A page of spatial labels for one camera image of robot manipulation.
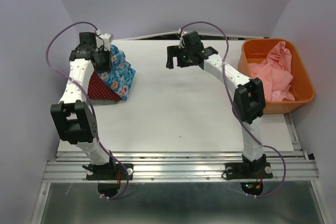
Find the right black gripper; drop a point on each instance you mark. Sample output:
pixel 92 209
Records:
pixel 174 51

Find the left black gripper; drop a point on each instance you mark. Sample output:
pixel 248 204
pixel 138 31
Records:
pixel 108 66

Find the red dotted skirt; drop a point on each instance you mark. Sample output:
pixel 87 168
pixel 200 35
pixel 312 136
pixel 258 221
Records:
pixel 98 90

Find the blue floral skirt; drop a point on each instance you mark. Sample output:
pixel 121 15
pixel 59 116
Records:
pixel 120 78

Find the grey skirt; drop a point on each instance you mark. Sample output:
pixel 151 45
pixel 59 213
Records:
pixel 104 102

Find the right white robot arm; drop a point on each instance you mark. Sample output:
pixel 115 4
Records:
pixel 245 94

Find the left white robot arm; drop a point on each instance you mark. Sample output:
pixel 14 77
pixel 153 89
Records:
pixel 74 120

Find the orange plastic bin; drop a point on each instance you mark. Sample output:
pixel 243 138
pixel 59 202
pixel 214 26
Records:
pixel 256 50

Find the pink garment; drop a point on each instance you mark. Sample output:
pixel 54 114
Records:
pixel 275 73

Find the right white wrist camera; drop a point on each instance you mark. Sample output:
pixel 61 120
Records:
pixel 180 34

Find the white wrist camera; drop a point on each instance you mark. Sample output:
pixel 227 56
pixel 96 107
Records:
pixel 104 41
pixel 180 34

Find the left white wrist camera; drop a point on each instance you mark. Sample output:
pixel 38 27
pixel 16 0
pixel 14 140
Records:
pixel 104 41

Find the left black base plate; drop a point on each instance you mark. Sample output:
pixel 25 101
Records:
pixel 115 174

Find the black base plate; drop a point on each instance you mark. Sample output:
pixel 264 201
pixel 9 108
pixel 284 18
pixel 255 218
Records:
pixel 247 171
pixel 115 174

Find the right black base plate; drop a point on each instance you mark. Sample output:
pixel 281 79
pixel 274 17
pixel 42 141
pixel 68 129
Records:
pixel 247 171

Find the aluminium rail frame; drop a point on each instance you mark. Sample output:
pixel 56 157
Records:
pixel 178 167

